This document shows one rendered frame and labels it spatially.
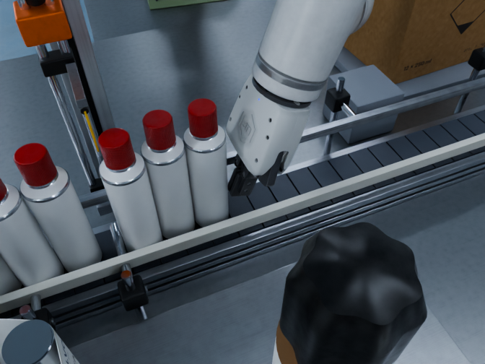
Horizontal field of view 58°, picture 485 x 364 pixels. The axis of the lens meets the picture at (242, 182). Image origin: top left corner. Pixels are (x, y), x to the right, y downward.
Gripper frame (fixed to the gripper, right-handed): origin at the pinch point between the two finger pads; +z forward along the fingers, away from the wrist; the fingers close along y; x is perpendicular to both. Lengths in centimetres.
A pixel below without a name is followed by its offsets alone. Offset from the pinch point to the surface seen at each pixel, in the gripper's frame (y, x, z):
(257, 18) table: -60, 32, 0
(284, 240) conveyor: 5.1, 7.9, 8.0
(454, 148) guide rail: 4.2, 33.5, -9.1
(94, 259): 1.5, -19.0, 11.3
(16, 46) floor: -227, -13, 104
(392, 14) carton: -24.6, 37.4, -18.0
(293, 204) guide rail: 4.3, 6.6, 0.8
